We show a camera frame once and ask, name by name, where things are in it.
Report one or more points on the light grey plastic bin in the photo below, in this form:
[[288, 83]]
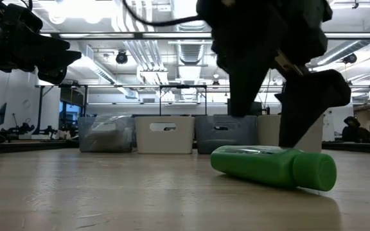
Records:
[[268, 131]]

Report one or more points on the black background robot arm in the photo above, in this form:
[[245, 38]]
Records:
[[18, 130]]

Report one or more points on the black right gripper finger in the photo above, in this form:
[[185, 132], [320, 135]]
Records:
[[244, 93], [307, 102]]

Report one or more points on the white plastic bin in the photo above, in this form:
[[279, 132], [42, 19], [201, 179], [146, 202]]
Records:
[[185, 134]]

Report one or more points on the translucent smoky plastic bin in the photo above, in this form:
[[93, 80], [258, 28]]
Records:
[[83, 141]]

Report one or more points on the black monitor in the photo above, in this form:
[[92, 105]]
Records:
[[258, 109], [2, 114]]

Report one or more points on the person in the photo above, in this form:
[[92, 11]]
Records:
[[353, 131]]

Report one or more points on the dark grey plastic bin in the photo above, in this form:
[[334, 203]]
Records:
[[204, 134]]

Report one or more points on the black ceiling spot lamp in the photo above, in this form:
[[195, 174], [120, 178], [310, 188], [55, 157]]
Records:
[[350, 58], [121, 57], [216, 83]]

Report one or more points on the black background workstation frame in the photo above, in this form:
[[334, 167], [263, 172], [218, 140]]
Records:
[[40, 109], [181, 86]]

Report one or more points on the silver ceiling air duct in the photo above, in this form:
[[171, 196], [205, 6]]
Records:
[[189, 53]]

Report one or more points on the green travel bottle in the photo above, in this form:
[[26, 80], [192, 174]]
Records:
[[262, 167]]

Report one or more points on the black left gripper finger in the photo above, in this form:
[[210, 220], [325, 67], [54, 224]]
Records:
[[56, 64], [55, 44]]

